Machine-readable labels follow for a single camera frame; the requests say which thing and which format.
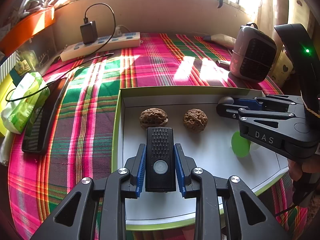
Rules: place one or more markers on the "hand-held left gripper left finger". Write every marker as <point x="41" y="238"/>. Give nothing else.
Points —
<point x="141" y="170"/>

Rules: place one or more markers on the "plaid blanket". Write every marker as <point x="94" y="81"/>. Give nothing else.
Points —
<point x="87" y="117"/>

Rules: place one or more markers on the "yellow-green box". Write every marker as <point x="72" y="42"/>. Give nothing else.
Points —
<point x="3" y="90"/>

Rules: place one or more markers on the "orange tray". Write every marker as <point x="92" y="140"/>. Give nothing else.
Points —
<point x="25" y="27"/>

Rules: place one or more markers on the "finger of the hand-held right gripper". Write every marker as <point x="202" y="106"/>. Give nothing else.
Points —
<point x="226" y="111"/>
<point x="246" y="102"/>

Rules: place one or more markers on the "person's right hand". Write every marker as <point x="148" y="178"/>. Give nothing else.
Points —
<point x="296" y="171"/>

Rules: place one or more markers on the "grey mini space heater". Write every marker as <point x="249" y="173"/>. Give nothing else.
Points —
<point x="252" y="55"/>

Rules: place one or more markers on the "striped box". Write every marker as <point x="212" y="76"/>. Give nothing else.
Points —
<point x="7" y="65"/>

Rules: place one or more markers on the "green white spool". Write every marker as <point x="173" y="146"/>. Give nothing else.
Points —
<point x="240" y="145"/>

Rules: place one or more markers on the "brown walnut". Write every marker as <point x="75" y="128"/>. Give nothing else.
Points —
<point x="195" y="119"/>
<point x="153" y="118"/>

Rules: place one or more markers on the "white power strip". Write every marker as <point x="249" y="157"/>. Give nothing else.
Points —
<point x="100" y="46"/>

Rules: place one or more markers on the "black charger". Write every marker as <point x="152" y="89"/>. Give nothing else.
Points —
<point x="88" y="32"/>

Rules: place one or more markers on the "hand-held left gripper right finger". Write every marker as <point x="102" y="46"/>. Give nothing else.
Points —
<point x="178" y="170"/>

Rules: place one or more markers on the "green tissue pack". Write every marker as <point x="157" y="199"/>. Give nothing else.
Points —
<point x="25" y="97"/>

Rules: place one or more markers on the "green label packet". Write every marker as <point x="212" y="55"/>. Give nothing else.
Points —
<point x="21" y="67"/>

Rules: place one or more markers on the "beige pillow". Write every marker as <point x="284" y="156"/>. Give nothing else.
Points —
<point x="220" y="38"/>

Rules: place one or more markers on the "white plastic bag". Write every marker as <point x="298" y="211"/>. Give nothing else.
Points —
<point x="35" y="0"/>

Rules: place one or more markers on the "green white cardboard box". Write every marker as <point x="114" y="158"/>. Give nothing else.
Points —
<point x="212" y="180"/>

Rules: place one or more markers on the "black phone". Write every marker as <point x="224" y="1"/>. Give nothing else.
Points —
<point x="41" y="120"/>

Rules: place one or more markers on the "white panda-shaped gadget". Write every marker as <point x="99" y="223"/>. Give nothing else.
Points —
<point x="226" y="99"/>

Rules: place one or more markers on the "heart print curtain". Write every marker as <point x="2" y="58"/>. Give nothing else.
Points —
<point x="280" y="65"/>

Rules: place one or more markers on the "black rectangular device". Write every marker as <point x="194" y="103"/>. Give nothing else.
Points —
<point x="158" y="155"/>

